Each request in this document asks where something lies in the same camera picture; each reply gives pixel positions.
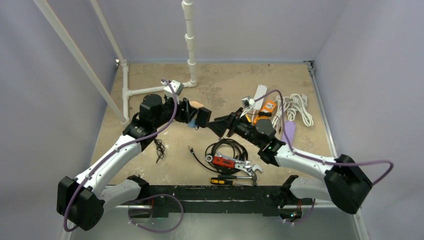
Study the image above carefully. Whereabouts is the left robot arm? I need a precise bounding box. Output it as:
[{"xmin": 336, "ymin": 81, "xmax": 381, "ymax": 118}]
[{"xmin": 56, "ymin": 94, "xmax": 200, "ymax": 232}]

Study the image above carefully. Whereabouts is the black coiled cable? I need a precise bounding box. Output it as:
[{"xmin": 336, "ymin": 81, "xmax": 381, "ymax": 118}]
[{"xmin": 188, "ymin": 138, "xmax": 249, "ymax": 175}]

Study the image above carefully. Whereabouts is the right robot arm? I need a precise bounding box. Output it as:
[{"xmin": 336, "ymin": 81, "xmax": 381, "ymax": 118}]
[{"xmin": 205, "ymin": 111, "xmax": 373, "ymax": 215}]

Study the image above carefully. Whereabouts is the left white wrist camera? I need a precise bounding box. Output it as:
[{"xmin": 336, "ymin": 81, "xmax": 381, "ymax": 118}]
[{"xmin": 161, "ymin": 79, "xmax": 184, "ymax": 101}]

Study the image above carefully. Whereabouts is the yellow black screwdriver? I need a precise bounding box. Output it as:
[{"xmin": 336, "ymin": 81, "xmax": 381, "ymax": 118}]
[{"xmin": 209, "ymin": 177, "xmax": 252, "ymax": 186}]

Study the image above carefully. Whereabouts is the purple power strip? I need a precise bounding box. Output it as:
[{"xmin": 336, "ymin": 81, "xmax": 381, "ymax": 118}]
[{"xmin": 281, "ymin": 121, "xmax": 297, "ymax": 144}]

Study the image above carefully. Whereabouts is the small claw hammer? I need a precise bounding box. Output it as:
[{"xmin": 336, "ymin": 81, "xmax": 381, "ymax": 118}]
[{"xmin": 217, "ymin": 174, "xmax": 257, "ymax": 186}]

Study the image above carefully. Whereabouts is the thin black wire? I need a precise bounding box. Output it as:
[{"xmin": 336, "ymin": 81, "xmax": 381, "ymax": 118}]
[{"xmin": 153, "ymin": 138, "xmax": 167, "ymax": 164}]

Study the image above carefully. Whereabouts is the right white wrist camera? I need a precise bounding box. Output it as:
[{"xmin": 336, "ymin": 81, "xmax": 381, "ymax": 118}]
[{"xmin": 241, "ymin": 96, "xmax": 256, "ymax": 111}]

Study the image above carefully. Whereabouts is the white PVC pipe frame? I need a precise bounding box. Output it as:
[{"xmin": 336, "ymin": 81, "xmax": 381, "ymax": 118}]
[{"xmin": 34, "ymin": 0, "xmax": 197, "ymax": 125}]

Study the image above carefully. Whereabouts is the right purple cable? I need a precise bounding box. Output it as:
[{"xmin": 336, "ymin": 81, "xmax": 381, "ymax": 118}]
[{"xmin": 253, "ymin": 89, "xmax": 395, "ymax": 186}]

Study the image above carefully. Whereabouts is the black power adapter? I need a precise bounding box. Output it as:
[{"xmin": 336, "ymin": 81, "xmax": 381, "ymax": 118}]
[{"xmin": 195, "ymin": 107, "xmax": 212, "ymax": 128}]

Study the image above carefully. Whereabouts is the blue plug adapter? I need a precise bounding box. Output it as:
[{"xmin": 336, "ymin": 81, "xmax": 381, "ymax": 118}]
[{"xmin": 187, "ymin": 119, "xmax": 198, "ymax": 129}]

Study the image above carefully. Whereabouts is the wooden cube adapter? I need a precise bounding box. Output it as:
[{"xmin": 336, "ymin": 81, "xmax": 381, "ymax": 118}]
[{"xmin": 190, "ymin": 101, "xmax": 204, "ymax": 109}]

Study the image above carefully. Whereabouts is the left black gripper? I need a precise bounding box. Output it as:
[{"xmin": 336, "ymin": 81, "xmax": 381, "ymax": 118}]
[{"xmin": 152, "ymin": 94, "xmax": 198, "ymax": 129}]

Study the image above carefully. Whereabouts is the orange power strip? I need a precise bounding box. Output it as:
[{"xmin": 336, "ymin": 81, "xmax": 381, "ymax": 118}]
[{"xmin": 252, "ymin": 100, "xmax": 277, "ymax": 125}]

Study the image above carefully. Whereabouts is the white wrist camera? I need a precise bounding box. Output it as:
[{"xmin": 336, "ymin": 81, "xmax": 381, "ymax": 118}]
[
  {"xmin": 161, "ymin": 79, "xmax": 184, "ymax": 101},
  {"xmin": 241, "ymin": 96, "xmax": 256, "ymax": 111}
]

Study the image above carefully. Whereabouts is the red adjustable wrench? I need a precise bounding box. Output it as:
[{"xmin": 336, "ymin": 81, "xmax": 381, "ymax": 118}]
[{"xmin": 205, "ymin": 151, "xmax": 263, "ymax": 176}]

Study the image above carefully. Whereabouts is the white power strip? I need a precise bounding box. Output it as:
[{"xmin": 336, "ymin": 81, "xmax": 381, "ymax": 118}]
[{"xmin": 253, "ymin": 84, "xmax": 268, "ymax": 111}]

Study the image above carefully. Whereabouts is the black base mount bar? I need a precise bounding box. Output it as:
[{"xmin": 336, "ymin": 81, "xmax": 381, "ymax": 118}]
[{"xmin": 127, "ymin": 175, "xmax": 313, "ymax": 218}]

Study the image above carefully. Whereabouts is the purple cable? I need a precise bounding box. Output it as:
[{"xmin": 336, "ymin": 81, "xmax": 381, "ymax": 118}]
[
  {"xmin": 62, "ymin": 78, "xmax": 180, "ymax": 233},
  {"xmin": 253, "ymin": 89, "xmax": 395, "ymax": 186}
]

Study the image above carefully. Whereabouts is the aluminium rail frame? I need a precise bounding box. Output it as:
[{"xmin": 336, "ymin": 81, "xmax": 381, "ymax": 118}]
[{"xmin": 68, "ymin": 60, "xmax": 363, "ymax": 210}]

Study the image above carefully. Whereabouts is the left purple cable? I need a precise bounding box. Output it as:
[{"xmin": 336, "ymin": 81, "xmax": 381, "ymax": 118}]
[{"xmin": 62, "ymin": 78, "xmax": 180, "ymax": 233}]

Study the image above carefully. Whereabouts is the white cord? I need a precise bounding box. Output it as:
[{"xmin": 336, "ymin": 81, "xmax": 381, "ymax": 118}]
[{"xmin": 269, "ymin": 93, "xmax": 315, "ymax": 135}]

